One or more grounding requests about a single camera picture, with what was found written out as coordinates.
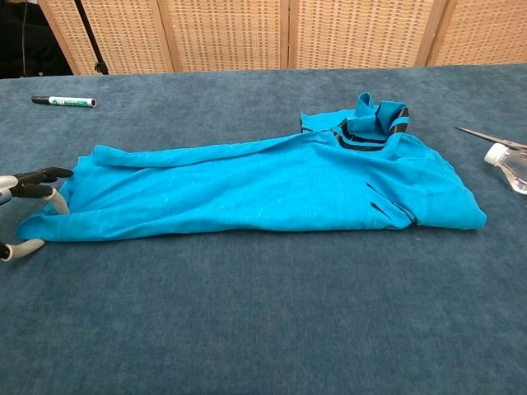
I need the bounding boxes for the dark teal table cloth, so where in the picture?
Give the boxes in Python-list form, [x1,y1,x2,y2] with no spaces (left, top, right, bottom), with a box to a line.
[0,63,527,395]

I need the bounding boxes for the black tripod stand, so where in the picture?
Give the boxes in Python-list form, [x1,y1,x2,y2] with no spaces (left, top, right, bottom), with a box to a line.
[73,0,110,76]

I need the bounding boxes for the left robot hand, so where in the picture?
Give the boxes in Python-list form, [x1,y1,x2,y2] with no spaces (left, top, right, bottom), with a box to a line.
[0,166,75,263]

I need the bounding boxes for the blue printed t-shirt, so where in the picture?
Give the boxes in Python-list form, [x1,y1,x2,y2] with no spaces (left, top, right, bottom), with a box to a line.
[16,92,488,244]

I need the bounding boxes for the black-handled steel scissors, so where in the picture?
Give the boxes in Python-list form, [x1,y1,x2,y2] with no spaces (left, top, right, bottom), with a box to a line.
[455,126,527,150]

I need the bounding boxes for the green and white marker pen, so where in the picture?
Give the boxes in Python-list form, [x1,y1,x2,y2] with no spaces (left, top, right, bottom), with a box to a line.
[31,95,98,109]

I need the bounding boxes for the woven wooden folding screen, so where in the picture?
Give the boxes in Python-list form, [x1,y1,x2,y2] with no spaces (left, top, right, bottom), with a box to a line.
[37,0,527,76]

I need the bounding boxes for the clear plastic water bottle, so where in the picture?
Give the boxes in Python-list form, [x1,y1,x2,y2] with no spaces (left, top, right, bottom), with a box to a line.
[483,143,527,196]

